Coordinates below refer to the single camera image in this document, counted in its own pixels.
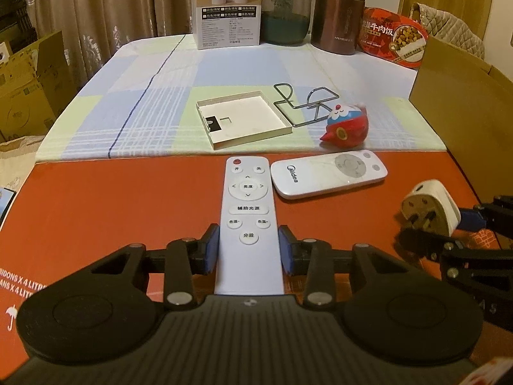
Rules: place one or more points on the red round cartoon toy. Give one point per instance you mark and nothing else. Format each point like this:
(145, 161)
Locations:
(346, 126)

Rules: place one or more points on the green glass jar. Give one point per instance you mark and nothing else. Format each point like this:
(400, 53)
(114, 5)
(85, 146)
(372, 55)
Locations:
(284, 16)

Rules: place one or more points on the red food box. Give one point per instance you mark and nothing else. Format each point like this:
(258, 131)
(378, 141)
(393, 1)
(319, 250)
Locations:
(388, 38)

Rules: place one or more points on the white scalloped cardboard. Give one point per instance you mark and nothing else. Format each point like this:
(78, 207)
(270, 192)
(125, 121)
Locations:
(3, 54)

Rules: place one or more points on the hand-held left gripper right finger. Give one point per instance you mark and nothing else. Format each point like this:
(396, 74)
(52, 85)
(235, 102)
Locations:
(285, 249)

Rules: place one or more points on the long white remote control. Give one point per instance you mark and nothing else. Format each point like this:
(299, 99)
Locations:
(248, 204)

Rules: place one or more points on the black folding rack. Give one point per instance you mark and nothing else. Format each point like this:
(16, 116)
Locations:
(16, 8)

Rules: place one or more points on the green printed box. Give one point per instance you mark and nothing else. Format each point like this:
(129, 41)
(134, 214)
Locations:
(6, 206)

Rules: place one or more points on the oval white remote control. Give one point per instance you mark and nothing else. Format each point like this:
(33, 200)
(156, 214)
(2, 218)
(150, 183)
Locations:
(316, 176)

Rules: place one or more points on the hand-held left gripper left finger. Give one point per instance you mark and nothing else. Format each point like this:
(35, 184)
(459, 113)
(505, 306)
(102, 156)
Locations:
(212, 248)

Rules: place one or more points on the quilted beige chair cover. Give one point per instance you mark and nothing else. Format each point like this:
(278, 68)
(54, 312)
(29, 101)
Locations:
(449, 28)

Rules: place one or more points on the brown patterned curtain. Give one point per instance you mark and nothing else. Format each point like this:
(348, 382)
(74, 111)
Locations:
(120, 0)

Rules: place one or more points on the brown cardboard carton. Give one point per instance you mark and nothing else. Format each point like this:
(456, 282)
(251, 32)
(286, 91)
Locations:
(32, 88)

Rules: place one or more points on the cardboard box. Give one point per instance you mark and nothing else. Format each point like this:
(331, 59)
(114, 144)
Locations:
(461, 108)

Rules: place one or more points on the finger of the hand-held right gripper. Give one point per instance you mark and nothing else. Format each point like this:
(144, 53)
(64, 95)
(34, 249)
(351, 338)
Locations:
(471, 218)
(425, 244)

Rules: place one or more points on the brown metal thermos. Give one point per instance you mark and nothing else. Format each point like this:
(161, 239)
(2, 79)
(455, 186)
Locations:
(338, 12)

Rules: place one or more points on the checked pastel tablecloth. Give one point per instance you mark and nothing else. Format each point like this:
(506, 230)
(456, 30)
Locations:
(140, 100)

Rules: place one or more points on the red printed mat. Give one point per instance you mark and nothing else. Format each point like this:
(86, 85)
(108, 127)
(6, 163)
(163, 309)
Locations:
(120, 208)

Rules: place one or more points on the white square tray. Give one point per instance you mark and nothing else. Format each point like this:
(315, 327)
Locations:
(248, 116)

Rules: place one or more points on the white plug adapter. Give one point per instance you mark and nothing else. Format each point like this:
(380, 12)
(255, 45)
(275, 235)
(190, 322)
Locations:
(431, 206)

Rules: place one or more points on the white product box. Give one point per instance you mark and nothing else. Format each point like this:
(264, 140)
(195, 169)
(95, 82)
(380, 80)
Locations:
(228, 12)

